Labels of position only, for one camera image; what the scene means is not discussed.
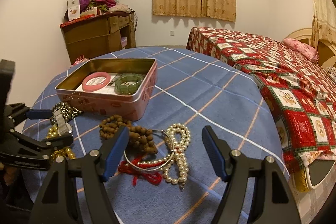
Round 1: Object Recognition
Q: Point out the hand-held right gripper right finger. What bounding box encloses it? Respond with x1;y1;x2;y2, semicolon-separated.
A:
202;125;302;224

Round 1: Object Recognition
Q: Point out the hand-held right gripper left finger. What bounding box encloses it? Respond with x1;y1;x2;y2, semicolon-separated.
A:
29;126;130;224

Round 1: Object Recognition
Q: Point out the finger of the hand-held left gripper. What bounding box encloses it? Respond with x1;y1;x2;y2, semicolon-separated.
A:
0;130;74;170
5;103;52;130

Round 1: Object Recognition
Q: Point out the silver bangle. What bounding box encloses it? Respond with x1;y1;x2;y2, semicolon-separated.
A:
124;129;175;171

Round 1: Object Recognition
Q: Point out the silver wristwatch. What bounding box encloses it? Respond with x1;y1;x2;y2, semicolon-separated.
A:
52;111;74;136

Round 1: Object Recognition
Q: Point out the gold bead necklace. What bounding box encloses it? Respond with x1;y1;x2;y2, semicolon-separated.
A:
46;126;76;160

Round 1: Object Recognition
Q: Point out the dark bead necklace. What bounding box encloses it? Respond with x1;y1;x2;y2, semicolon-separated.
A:
50;101;83;125

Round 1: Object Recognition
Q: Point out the brown wooden bead bracelet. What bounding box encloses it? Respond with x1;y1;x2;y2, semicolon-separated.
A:
99;114;159;155

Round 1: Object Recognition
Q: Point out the red cord with charm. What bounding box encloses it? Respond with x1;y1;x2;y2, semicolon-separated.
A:
118;156;163;186

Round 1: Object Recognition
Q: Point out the white pearl necklace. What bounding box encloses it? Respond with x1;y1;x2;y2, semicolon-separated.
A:
136;123;192;185

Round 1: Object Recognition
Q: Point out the pink tin box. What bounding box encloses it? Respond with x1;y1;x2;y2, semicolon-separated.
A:
55;57;158;121

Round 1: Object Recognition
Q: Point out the pink bangle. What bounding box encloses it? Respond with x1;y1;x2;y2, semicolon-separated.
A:
82;72;111;91

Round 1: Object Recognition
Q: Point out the printed paper leaflet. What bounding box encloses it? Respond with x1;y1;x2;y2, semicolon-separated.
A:
75;72;124;96

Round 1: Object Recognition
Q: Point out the green bangle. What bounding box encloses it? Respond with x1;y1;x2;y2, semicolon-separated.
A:
115;74;143;95

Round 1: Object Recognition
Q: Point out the pile of pink clothes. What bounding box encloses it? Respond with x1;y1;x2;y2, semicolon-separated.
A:
72;55;88;65

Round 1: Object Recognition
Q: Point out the blue plaid tablecloth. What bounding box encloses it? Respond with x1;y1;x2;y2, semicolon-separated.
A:
22;46;290;224

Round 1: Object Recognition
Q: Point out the flat red box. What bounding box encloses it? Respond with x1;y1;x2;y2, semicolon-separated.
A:
60;17;92;28

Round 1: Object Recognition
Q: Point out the wooden desk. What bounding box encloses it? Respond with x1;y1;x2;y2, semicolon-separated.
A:
60;13;137;65

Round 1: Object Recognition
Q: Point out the white cardboard box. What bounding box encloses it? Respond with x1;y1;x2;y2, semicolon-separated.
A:
67;0;80;21

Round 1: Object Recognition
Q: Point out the red printed bed blanket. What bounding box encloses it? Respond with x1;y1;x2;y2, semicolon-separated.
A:
186;27;336;174

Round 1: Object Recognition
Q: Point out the beige pink cloth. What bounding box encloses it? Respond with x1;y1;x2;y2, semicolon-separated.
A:
106;4;130;14

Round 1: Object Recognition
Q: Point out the pink pillow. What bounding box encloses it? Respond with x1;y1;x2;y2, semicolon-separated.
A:
282;38;319;62

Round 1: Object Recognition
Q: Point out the striped pillow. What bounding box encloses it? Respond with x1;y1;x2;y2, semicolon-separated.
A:
326;66;336;83

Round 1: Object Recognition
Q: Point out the beige bed headboard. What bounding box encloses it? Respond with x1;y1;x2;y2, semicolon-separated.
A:
285;28;336;69

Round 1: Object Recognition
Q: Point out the beige patterned side curtain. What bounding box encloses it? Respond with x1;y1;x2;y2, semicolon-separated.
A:
302;0;336;54

